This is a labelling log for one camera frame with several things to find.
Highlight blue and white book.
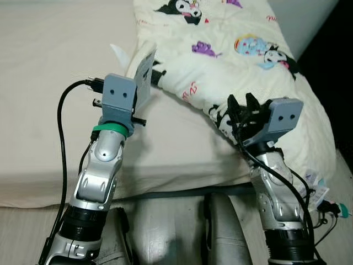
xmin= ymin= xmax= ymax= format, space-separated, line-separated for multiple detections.
xmin=132 ymin=49 xmax=158 ymax=111

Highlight cream cartoon print blanket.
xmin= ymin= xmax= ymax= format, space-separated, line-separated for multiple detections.
xmin=132 ymin=0 xmax=338 ymax=191

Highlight white paper piece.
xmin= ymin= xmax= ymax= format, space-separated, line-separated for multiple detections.
xmin=109 ymin=43 xmax=134 ymax=70

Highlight black wardrobe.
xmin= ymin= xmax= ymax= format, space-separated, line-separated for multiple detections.
xmin=297 ymin=0 xmax=353 ymax=174

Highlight white care labels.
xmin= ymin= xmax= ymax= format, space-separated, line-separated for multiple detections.
xmin=301 ymin=170 xmax=330 ymax=213

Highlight grey robot right leg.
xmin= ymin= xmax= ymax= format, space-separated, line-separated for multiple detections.
xmin=201 ymin=192 xmax=252 ymax=265

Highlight grey robot leg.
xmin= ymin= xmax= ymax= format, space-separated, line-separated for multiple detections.
xmin=201 ymin=192 xmax=252 ymax=265
xmin=97 ymin=207 xmax=136 ymax=265

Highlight grey robot left leg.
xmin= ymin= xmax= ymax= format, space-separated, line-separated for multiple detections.
xmin=97 ymin=207 xmax=136 ymax=265

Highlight teal and black plug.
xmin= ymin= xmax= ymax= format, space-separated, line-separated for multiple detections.
xmin=320 ymin=202 xmax=351 ymax=217

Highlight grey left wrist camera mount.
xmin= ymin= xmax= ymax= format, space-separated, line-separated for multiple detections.
xmin=99 ymin=73 xmax=138 ymax=123

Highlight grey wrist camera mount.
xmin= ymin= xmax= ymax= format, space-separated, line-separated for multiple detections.
xmin=99 ymin=73 xmax=138 ymax=123
xmin=243 ymin=98 xmax=304 ymax=149

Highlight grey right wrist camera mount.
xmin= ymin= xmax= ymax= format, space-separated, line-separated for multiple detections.
xmin=243 ymin=98 xmax=304 ymax=149

